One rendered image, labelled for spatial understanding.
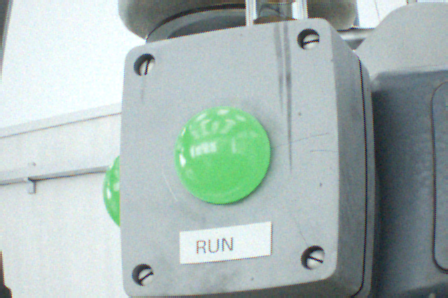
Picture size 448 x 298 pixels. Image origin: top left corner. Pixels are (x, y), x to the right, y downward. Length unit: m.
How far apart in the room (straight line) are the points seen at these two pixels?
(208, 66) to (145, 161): 0.04
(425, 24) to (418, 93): 0.14
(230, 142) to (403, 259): 0.08
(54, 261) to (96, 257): 0.26
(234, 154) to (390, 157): 0.08
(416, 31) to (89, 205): 6.06
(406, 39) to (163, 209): 0.21
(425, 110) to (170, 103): 0.09
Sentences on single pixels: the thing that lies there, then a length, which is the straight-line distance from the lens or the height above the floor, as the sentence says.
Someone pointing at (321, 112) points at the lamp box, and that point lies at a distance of 0.46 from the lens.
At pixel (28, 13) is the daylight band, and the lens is 7.37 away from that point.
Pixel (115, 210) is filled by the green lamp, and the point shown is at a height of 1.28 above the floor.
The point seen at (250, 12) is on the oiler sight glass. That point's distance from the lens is 0.57.
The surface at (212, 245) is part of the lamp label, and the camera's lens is 0.46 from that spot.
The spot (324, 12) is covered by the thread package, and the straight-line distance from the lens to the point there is 0.95.
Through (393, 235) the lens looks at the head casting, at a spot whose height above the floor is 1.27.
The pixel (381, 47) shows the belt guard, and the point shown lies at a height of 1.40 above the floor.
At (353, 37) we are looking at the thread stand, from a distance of 0.91.
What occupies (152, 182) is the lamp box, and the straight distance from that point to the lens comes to 0.48.
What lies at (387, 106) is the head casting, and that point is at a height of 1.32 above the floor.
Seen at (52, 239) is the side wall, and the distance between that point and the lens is 6.75.
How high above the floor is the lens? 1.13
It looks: 20 degrees up
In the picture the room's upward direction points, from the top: straight up
